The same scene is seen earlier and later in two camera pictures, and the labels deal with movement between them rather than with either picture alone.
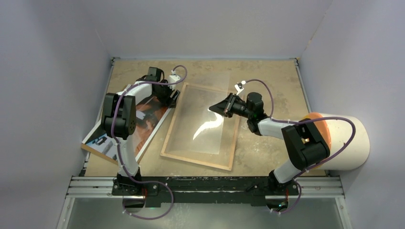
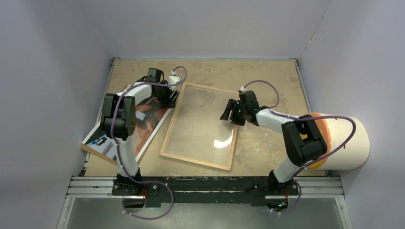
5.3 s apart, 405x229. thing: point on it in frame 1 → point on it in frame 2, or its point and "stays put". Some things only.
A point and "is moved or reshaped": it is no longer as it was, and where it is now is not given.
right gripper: (224, 107) → (229, 107)
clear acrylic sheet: (196, 130) is moved or reshaped
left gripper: (170, 102) stays put
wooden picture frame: (197, 134) stays put
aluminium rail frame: (97, 187) stays put
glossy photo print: (151, 114) stays put
